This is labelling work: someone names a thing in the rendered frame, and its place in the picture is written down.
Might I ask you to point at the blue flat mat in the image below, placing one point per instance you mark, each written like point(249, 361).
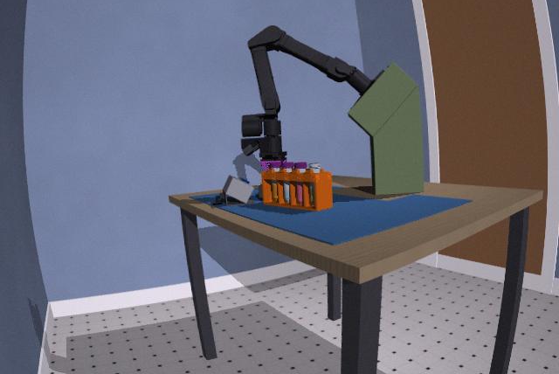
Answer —
point(349, 218)

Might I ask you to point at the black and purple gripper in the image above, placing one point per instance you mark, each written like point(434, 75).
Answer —
point(276, 155)

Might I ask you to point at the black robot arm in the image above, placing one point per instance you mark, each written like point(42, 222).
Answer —
point(338, 70)

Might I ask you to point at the white control panel with green and blue buttons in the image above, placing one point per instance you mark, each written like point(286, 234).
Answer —
point(237, 188)

